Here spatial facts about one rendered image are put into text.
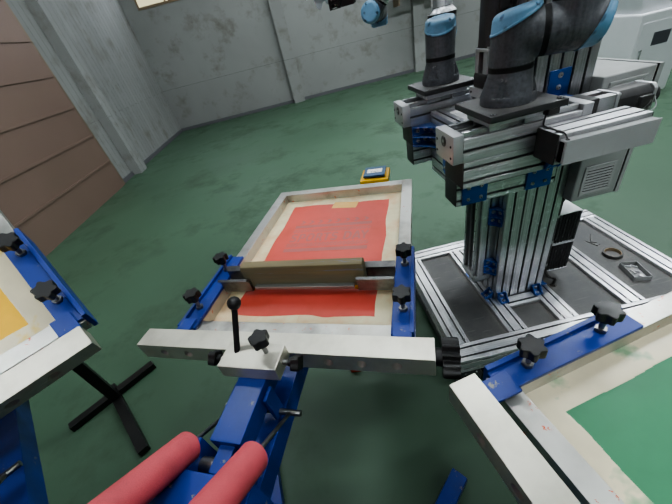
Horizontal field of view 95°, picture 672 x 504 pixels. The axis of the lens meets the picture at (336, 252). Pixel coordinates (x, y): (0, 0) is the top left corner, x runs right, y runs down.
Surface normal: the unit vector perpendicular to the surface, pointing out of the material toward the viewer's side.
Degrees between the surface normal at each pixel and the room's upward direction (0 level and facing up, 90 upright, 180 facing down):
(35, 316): 32
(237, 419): 0
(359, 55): 90
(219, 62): 90
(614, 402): 0
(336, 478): 0
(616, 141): 90
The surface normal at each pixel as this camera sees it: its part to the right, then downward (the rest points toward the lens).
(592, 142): 0.13, 0.57
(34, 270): 0.22, -0.52
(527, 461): -0.21, -0.79
